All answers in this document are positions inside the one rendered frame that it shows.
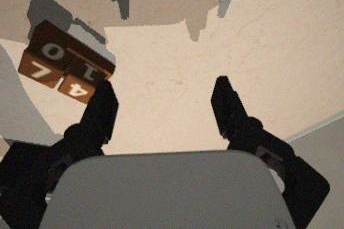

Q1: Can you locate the brown wooden tray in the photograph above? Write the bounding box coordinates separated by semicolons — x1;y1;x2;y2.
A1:
29;20;116;80

